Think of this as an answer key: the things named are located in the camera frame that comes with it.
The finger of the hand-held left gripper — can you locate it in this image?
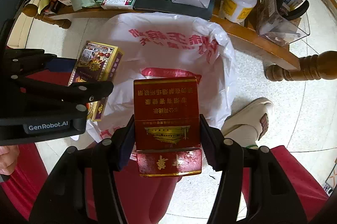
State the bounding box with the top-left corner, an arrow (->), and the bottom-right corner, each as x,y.
0,76 -> 114,119
0,49 -> 77,80

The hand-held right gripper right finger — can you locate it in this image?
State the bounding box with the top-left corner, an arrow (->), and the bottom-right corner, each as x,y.
199,114 -> 309,224

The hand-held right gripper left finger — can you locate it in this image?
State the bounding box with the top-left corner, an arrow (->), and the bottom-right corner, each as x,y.
28,114 -> 137,224

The purple and gold box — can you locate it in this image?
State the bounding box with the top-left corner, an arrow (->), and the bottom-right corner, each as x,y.
68,41 -> 125,122

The red cigarette box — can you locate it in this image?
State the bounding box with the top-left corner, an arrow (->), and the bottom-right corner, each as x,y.
133,76 -> 203,178

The white plastic bag red print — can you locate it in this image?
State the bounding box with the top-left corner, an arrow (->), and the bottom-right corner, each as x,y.
72,12 -> 237,146

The person's left hand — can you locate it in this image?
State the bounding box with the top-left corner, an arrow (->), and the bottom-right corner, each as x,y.
0,145 -> 21,176

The beige slipper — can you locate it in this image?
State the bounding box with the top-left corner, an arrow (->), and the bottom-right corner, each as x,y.
221,97 -> 275,148

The person's foot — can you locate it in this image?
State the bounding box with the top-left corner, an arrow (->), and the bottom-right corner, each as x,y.
258,113 -> 269,141

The dark blue book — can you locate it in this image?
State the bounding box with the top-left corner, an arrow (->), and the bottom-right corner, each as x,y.
133,0 -> 215,21

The wooden table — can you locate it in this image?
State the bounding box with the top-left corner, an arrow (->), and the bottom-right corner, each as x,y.
22,0 -> 337,82

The clear plastic container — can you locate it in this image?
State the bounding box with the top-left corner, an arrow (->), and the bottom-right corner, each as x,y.
257,0 -> 312,46

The black curved hand grip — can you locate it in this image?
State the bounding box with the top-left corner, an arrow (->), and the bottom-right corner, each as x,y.
276,0 -> 310,21

